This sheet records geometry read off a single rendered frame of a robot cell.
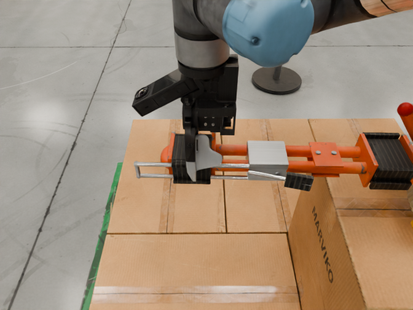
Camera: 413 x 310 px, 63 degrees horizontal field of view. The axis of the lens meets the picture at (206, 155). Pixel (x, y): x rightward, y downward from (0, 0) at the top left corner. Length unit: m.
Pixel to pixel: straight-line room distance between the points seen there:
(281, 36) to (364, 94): 2.60
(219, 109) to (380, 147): 0.32
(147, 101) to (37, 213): 1.60
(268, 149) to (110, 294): 0.67
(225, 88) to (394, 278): 0.44
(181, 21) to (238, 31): 0.12
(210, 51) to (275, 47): 0.13
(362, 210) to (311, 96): 2.03
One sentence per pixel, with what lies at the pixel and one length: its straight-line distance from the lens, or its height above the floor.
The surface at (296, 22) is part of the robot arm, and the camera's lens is 0.34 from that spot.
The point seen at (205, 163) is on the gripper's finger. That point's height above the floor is 1.11.
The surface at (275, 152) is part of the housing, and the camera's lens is 0.62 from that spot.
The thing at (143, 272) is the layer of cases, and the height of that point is 0.54.
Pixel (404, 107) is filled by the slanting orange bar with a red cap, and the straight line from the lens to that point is 0.61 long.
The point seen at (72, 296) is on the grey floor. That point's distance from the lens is 1.74.
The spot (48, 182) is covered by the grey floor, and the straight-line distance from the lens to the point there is 2.19.
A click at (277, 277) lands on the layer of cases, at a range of 1.09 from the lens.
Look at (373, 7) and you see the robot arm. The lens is 0.40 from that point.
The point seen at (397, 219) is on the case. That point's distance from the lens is 0.78.
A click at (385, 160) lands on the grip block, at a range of 0.66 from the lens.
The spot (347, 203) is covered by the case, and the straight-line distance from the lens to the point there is 0.77.
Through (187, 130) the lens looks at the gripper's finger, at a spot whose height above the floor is 1.18.
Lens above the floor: 1.51
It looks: 45 degrees down
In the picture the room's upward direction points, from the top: straight up
